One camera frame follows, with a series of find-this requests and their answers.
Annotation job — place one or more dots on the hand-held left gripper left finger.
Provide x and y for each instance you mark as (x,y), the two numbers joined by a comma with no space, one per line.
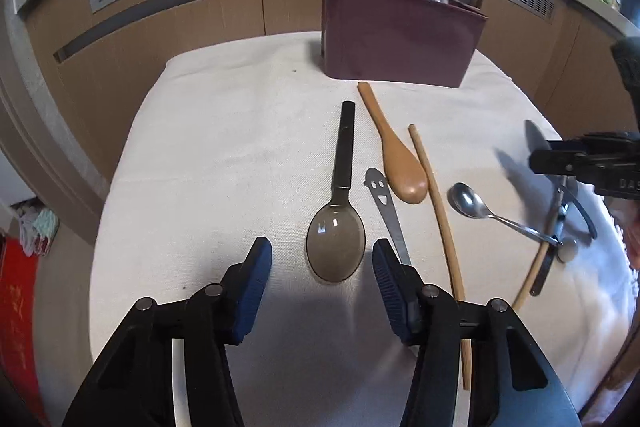
(252,289)

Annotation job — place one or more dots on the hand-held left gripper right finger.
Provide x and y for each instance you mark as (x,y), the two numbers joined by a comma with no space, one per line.
(392,292)

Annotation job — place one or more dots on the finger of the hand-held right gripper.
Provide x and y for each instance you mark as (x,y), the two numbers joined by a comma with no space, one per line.
(590,169)

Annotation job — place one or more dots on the wooden chopstick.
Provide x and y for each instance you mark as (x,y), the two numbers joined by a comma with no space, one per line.
(442,227)
(535,267)

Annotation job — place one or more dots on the metal spoon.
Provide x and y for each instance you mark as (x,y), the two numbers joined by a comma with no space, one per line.
(466,199)

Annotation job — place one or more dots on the maroon utensil holder box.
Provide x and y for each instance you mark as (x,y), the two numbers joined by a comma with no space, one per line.
(400,37)

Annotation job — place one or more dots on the dark slim utensil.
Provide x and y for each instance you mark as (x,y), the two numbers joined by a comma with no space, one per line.
(546,267)

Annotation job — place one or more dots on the wooden spoon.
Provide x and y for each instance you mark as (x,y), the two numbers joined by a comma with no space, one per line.
(405,179)

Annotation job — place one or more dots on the white tablecloth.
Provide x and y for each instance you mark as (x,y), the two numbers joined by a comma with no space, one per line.
(225,147)

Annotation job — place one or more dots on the white plastic bag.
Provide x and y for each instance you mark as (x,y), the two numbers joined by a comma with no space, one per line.
(40,227)

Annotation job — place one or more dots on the red bag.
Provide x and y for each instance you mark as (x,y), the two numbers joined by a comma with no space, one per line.
(20,332)

